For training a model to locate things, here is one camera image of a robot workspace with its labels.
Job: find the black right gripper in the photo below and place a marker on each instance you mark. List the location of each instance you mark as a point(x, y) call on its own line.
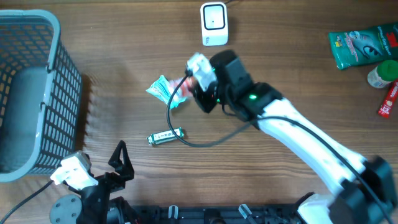
point(206, 105)

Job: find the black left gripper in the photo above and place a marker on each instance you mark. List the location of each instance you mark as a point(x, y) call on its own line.
point(124, 169)

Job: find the orange white small box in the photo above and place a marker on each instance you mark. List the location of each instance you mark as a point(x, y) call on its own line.
point(185, 89)

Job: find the teal white packet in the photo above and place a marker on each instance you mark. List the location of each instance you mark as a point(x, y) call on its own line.
point(160, 90)

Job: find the green white candy bar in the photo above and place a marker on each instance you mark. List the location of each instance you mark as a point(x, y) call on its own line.
point(161, 137)

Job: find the green 3M gloves packet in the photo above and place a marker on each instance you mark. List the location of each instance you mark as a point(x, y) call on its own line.
point(362, 47)

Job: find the red Nescafe sachet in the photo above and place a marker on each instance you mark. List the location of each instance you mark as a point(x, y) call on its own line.
point(389, 101)

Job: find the green cap white bottle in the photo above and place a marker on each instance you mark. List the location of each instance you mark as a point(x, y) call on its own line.
point(383, 74)

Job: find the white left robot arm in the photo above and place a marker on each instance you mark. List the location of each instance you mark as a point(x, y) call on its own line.
point(90, 201)

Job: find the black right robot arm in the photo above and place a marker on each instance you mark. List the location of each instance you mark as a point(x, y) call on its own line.
point(360, 190)

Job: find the white barcode scanner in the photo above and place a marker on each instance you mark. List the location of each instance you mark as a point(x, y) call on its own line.
point(214, 24)

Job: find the grey plastic mesh basket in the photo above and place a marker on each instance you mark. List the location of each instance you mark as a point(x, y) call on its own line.
point(40, 94)

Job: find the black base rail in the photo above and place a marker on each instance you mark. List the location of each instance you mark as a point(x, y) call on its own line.
point(265, 214)

